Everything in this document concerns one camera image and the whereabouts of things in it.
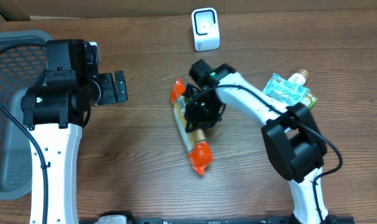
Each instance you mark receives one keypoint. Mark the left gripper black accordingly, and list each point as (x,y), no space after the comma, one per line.
(112,91)

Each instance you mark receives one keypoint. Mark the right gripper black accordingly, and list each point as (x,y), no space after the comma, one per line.
(202,121)

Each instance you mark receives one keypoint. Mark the spaghetti packet red ends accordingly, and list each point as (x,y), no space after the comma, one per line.
(197,146)

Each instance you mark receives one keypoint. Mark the teal snack packet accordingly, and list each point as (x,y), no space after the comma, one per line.
(284,91)

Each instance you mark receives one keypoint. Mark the white tube gold cap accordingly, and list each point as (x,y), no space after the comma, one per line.
(300,77)

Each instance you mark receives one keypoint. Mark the green drink carton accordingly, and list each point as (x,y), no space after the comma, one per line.
(309,99)

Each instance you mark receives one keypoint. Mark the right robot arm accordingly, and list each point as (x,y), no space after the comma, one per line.
(291,137)

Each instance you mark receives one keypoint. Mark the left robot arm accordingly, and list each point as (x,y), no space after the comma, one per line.
(55,111)

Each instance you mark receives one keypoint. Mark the white barcode scanner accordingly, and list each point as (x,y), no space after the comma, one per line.
(206,34)

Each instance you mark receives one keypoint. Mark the grey plastic basket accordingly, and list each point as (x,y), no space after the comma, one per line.
(19,70)

